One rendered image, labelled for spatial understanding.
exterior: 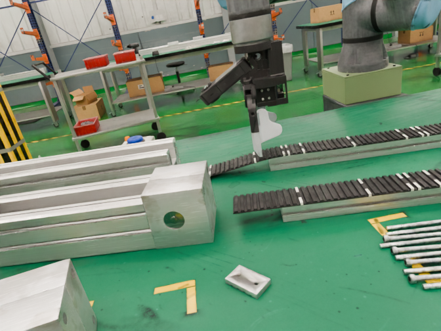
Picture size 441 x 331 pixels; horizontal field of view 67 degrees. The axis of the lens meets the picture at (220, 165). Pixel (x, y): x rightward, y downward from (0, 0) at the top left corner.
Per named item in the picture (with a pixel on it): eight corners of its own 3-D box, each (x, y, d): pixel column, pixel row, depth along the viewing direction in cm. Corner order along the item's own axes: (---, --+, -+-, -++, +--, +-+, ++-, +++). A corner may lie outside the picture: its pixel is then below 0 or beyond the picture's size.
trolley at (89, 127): (160, 128, 411) (138, 43, 371) (167, 140, 362) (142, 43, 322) (74, 150, 389) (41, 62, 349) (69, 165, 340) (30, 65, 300)
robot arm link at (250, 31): (228, 22, 56) (229, 21, 64) (232, 50, 58) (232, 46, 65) (272, 13, 55) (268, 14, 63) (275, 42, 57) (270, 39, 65)
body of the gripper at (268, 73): (289, 107, 62) (283, 39, 57) (243, 114, 63) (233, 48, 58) (283, 98, 69) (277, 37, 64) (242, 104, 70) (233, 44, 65)
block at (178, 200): (216, 201, 62) (207, 154, 58) (213, 242, 50) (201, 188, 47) (170, 207, 63) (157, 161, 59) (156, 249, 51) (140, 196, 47)
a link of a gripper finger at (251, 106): (259, 131, 61) (252, 84, 60) (251, 132, 61) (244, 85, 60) (258, 132, 66) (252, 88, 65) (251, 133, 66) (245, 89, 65)
